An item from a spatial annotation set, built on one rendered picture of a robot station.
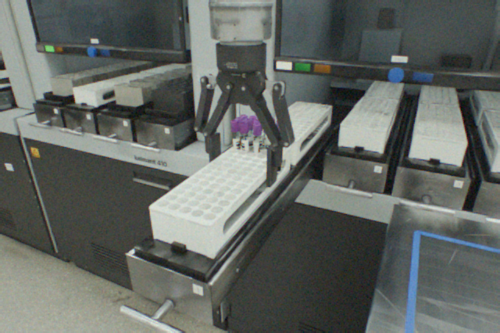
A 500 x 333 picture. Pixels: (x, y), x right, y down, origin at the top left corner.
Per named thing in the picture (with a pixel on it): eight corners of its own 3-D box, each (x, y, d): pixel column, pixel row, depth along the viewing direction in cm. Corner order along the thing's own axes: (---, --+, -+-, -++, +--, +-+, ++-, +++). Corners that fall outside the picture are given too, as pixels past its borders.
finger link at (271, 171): (273, 141, 57) (278, 142, 57) (273, 179, 60) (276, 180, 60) (266, 148, 55) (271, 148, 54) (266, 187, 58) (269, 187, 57)
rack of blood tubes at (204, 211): (245, 165, 73) (245, 137, 71) (291, 174, 69) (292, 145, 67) (152, 245, 49) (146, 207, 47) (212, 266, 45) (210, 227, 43)
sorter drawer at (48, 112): (162, 84, 176) (159, 66, 172) (183, 87, 171) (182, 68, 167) (25, 127, 117) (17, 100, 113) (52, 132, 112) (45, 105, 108)
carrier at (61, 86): (80, 96, 120) (76, 79, 117) (75, 98, 118) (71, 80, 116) (57, 93, 124) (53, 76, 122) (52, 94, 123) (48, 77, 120)
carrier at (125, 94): (148, 106, 108) (146, 87, 105) (144, 108, 106) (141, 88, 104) (120, 102, 112) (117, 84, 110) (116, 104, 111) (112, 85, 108)
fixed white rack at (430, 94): (419, 98, 124) (423, 81, 121) (450, 102, 120) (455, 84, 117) (414, 122, 100) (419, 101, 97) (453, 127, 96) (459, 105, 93)
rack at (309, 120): (295, 123, 99) (297, 101, 96) (330, 127, 95) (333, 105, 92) (249, 162, 75) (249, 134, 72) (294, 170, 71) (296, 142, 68)
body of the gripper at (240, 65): (202, 42, 50) (206, 105, 54) (256, 45, 46) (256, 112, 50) (228, 37, 56) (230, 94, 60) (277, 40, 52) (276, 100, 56)
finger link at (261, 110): (248, 82, 55) (255, 78, 54) (281, 144, 57) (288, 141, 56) (237, 87, 52) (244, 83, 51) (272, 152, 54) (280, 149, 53)
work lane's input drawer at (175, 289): (292, 140, 105) (294, 111, 101) (337, 148, 100) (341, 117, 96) (109, 314, 47) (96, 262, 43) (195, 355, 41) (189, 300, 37)
